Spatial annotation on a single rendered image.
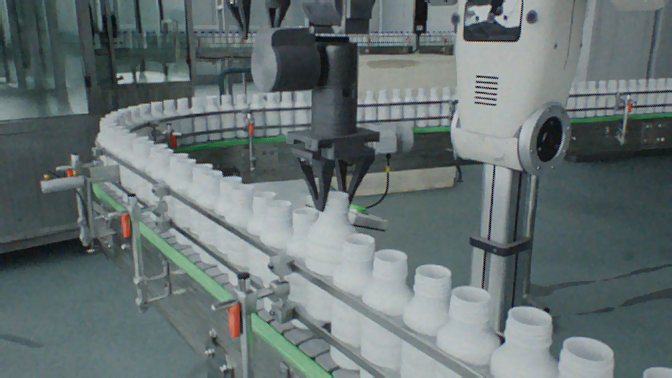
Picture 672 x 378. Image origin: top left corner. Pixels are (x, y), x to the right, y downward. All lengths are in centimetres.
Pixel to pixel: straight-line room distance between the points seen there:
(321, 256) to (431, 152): 182
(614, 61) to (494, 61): 561
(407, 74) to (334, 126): 425
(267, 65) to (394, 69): 424
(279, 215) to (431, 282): 29
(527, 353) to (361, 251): 23
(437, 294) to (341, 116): 23
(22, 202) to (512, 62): 313
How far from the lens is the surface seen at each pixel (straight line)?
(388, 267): 62
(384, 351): 65
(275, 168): 226
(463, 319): 55
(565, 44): 123
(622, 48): 686
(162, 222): 115
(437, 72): 503
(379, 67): 479
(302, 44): 64
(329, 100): 66
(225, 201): 96
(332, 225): 70
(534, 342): 53
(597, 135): 300
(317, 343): 79
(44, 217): 385
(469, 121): 127
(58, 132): 375
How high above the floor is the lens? 141
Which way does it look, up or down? 16 degrees down
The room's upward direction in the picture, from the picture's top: straight up
